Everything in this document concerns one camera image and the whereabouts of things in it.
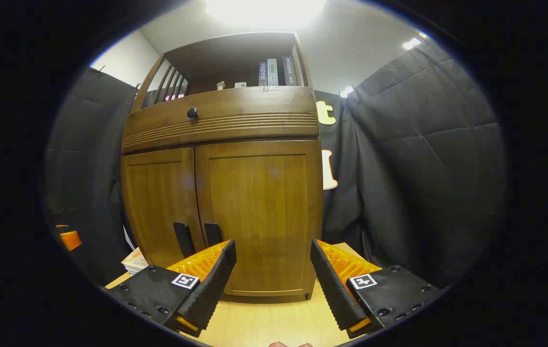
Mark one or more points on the black drawer knob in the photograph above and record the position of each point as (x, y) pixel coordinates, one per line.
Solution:
(192, 113)

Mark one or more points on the stack of books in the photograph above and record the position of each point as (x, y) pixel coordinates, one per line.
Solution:
(135, 261)

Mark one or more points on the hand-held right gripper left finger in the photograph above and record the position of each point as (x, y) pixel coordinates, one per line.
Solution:
(213, 284)

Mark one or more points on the wooden double-door shoe cabinet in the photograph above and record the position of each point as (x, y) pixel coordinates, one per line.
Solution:
(235, 53)

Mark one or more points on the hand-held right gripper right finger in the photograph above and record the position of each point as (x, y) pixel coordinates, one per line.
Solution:
(331, 284)

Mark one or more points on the large ceiling light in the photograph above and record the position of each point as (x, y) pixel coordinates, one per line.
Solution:
(264, 9)

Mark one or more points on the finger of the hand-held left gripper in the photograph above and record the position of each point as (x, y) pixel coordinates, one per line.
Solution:
(70, 239)

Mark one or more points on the blue book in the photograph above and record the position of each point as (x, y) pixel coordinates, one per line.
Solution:
(263, 73)

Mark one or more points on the wooden shoe cabinet door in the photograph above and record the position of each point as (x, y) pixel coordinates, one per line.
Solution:
(158, 202)
(259, 207)

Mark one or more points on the dark book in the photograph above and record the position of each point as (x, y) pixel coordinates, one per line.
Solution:
(289, 71)

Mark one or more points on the pale grey book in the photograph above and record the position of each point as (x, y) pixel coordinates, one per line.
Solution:
(273, 72)

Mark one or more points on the wooden cabinet drawer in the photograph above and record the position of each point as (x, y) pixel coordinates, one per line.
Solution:
(254, 115)

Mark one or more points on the small ceiling light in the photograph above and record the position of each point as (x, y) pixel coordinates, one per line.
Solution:
(411, 43)
(346, 91)

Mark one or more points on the black backdrop cloth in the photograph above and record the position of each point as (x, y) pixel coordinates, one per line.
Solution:
(423, 144)

